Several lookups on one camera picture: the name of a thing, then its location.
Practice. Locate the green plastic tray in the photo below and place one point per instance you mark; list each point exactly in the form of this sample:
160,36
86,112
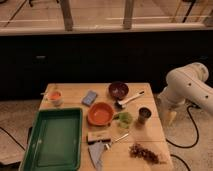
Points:
55,141

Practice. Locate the dark maroon bowl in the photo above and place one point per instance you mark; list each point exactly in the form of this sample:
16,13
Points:
118,90

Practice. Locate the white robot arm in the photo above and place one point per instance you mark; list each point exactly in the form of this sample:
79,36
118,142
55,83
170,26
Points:
185,83

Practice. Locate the silver spoon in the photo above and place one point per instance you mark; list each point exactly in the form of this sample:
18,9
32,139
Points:
108,145

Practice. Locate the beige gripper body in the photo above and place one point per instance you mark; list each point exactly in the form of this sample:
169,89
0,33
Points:
168,112

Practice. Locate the orange red bowl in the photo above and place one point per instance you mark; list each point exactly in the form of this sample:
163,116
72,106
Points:
100,114

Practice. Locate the small orange cup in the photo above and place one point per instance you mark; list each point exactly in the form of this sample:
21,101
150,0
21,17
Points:
54,97

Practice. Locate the blue sponge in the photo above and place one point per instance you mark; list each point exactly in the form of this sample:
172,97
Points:
89,98

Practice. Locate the metal cup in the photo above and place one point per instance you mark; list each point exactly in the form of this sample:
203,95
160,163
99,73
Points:
143,115

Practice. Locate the wooden block eraser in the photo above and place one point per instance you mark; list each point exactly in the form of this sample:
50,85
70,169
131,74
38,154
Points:
96,136

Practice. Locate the white handled brush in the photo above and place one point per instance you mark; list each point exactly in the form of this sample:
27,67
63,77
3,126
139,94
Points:
122,103

